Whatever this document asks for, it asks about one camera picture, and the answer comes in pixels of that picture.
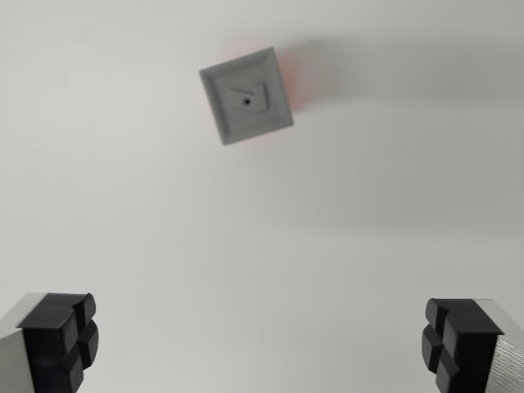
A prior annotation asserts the black-tipped silver gripper left finger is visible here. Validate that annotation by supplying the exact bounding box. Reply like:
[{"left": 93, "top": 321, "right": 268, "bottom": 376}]
[{"left": 0, "top": 291, "right": 100, "bottom": 393}]

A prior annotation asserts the grey embossed rubber cube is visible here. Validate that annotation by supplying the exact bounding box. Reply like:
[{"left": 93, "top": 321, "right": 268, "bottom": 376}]
[{"left": 199, "top": 47, "right": 295, "bottom": 147}]

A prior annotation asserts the red embossed rubber cube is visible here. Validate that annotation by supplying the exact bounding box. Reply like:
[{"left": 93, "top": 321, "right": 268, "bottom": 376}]
[{"left": 278, "top": 49, "right": 307, "bottom": 124}]

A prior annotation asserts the black-tipped silver gripper right finger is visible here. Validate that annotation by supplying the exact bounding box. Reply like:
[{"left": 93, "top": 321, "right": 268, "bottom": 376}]
[{"left": 420, "top": 297, "right": 524, "bottom": 393}]

